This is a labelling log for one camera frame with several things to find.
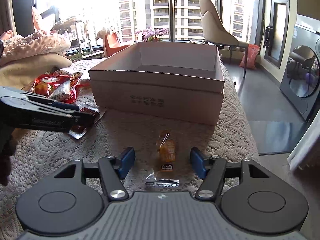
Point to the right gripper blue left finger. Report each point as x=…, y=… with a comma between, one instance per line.
x=112, y=171

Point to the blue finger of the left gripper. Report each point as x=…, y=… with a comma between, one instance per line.
x=50, y=102
x=60, y=120

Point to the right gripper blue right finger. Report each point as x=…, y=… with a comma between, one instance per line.
x=212, y=171

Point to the red chicken snack pouch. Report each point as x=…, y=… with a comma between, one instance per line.
x=56, y=86

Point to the small orange snack packet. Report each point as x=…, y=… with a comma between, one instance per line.
x=166, y=150

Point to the clear wafer snack packet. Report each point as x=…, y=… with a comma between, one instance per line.
x=160, y=179

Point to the red spicy snack packet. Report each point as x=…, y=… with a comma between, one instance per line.
x=78, y=131

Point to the clear cracker packet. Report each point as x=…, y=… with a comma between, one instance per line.
x=84, y=80

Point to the white lace tablecloth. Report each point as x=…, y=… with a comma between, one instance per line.
x=39, y=153

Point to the beige folded blanket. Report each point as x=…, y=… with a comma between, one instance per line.
x=20, y=73

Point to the pink bumpy blanket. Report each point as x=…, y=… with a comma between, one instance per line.
x=38, y=43

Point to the pink cardboard box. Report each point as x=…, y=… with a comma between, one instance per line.
x=175, y=80

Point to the orange kids chair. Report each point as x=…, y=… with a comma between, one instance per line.
x=111, y=43

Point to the purple orchid flower pot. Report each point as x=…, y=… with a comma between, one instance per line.
x=152, y=34

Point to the red bag on floor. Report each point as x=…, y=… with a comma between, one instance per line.
x=253, y=51

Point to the cream upholstered chair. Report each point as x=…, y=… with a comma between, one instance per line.
x=215, y=33

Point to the grey washing machine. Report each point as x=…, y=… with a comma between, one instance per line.
x=300, y=83

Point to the black framed door panel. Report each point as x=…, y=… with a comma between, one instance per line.
x=276, y=32

